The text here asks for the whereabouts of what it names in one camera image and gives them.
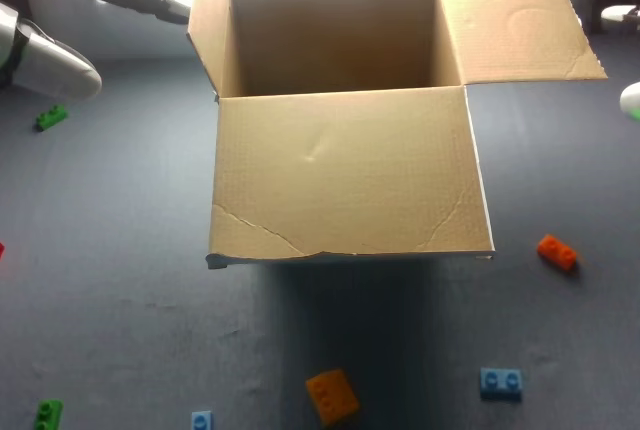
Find amber four-stud toy brick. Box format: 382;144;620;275
304;368;361;426

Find orange two-stud toy brick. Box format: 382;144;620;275
535;233;579;271

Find white-sided cardboard box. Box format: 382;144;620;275
185;0;609;271

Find grey table cloth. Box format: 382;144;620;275
0;0;640;430

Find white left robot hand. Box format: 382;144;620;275
0;0;192;101

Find green toy brick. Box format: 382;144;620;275
33;104;70;133
33;399;65;430

